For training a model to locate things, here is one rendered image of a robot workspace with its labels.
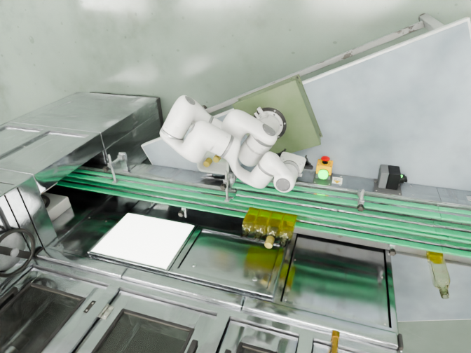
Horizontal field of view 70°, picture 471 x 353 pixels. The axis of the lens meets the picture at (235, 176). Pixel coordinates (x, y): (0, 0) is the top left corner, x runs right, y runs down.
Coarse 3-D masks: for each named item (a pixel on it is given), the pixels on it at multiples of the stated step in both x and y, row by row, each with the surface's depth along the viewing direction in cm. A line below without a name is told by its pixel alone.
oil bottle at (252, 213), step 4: (252, 208) 160; (256, 208) 160; (248, 212) 157; (252, 212) 157; (256, 212) 157; (248, 216) 154; (252, 216) 154; (256, 216) 154; (244, 220) 152; (248, 220) 152; (252, 220) 152; (256, 220) 153; (244, 224) 151; (248, 224) 150; (252, 224) 150; (252, 228) 150; (252, 232) 152
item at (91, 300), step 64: (64, 192) 210; (64, 256) 158; (320, 256) 158; (384, 256) 158; (0, 320) 134; (64, 320) 132; (128, 320) 132; (192, 320) 131; (256, 320) 128; (320, 320) 125; (384, 320) 128
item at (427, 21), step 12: (420, 24) 167; (432, 24) 149; (384, 36) 175; (396, 36) 172; (360, 48) 180; (336, 60) 187; (300, 72) 196; (240, 96) 215; (204, 108) 246; (216, 108) 225
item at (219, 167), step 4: (208, 152) 175; (208, 156) 176; (212, 156) 176; (204, 160) 177; (212, 160) 177; (220, 160) 175; (224, 160) 175; (200, 164) 174; (212, 164) 177; (216, 164) 177; (220, 164) 176; (224, 164) 176; (228, 164) 167; (200, 168) 174; (204, 168) 174; (208, 168) 174; (212, 168) 174; (216, 168) 174; (220, 168) 173; (224, 168) 173; (228, 168) 168; (208, 172) 173; (212, 172) 172; (216, 172) 171; (220, 172) 171; (224, 172) 170
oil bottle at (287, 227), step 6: (288, 216) 154; (294, 216) 154; (282, 222) 150; (288, 222) 150; (294, 222) 151; (282, 228) 147; (288, 228) 147; (282, 234) 146; (288, 234) 145; (288, 240) 147
